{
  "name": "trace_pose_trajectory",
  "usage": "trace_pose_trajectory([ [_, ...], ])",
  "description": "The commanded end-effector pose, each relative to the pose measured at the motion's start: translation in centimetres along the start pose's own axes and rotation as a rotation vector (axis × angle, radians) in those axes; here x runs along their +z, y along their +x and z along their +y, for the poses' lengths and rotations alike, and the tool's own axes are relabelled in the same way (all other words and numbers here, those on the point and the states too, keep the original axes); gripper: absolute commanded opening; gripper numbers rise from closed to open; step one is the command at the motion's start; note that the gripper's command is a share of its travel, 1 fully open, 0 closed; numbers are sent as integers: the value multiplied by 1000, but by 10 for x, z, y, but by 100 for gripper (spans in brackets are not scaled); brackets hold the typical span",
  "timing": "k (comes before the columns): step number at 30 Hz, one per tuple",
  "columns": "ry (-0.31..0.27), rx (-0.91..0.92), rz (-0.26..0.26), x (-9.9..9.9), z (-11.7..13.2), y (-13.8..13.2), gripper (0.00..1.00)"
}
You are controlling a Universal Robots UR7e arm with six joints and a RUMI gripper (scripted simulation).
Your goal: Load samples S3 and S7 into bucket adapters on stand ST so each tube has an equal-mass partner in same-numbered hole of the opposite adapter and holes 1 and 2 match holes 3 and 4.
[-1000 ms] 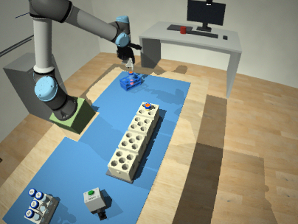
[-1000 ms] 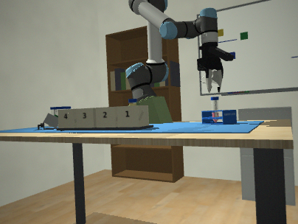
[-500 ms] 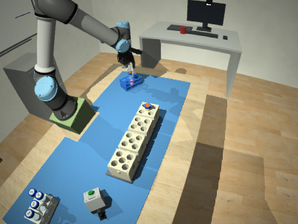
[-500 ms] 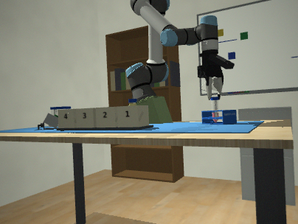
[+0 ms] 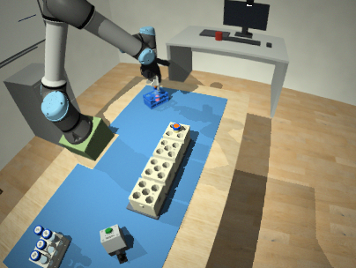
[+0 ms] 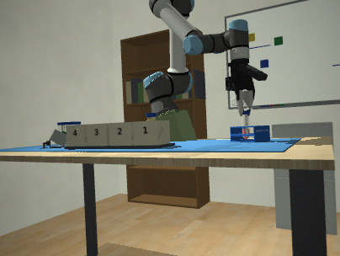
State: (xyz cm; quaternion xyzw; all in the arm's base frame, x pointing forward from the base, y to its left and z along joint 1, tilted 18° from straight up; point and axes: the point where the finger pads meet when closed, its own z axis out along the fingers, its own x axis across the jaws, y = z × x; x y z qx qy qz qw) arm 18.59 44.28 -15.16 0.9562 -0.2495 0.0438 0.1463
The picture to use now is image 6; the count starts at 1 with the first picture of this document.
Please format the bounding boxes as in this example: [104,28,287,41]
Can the sample tube with blue cap and pink liquid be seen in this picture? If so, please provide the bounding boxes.
[242,110,250,141]

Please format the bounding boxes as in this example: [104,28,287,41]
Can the blue tube rack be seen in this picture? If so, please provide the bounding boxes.
[230,125,270,142]

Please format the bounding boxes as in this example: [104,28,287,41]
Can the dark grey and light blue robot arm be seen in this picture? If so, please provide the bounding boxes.
[144,0,268,116]

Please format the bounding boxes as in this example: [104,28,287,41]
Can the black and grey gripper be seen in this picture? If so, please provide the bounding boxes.
[226,58,255,116]

